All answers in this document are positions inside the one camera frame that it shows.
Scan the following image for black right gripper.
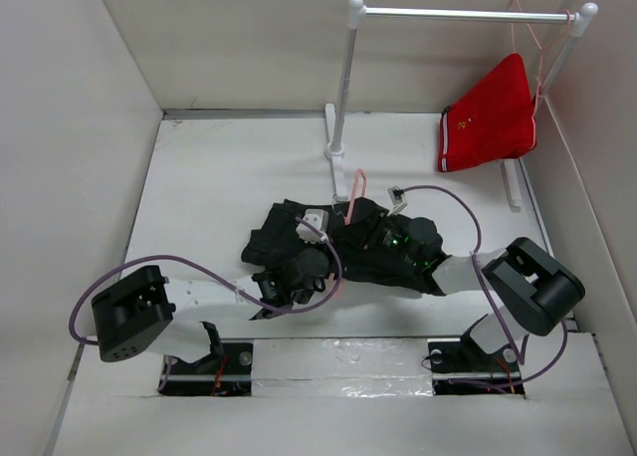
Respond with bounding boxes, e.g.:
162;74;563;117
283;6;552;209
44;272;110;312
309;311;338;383
332;207;422;268

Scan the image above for black denim trousers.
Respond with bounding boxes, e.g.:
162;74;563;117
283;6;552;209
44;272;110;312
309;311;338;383
241;197;450;296

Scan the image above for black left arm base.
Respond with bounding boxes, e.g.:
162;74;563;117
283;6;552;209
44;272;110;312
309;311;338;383
157;323;254;397

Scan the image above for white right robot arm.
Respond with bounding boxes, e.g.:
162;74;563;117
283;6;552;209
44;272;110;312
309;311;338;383
349;214;585;370

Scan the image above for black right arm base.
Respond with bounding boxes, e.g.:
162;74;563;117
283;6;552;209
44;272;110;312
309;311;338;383
421;325;526;395

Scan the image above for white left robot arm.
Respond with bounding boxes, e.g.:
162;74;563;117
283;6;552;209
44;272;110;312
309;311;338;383
88;247;342;373

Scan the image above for pink hanger at rack end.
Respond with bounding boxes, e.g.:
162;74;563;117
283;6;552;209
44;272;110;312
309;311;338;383
527;9;572;98

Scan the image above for pink hanger holding shorts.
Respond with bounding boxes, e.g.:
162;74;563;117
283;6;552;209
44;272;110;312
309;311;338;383
510;24;545;103

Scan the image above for red shorts with stripes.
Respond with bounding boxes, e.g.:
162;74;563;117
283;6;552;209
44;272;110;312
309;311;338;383
437;53;536;172

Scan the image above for white clothes rack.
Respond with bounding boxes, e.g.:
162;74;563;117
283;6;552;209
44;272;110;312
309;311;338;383
324;0;599;208

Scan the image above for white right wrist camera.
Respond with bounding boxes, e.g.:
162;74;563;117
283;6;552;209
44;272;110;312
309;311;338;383
387;186;407;215

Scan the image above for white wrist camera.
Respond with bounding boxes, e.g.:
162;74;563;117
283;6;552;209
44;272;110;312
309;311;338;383
296;208;329;244
387;186;407;215

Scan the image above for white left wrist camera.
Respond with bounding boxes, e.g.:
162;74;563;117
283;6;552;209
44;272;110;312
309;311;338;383
296;208;329;244

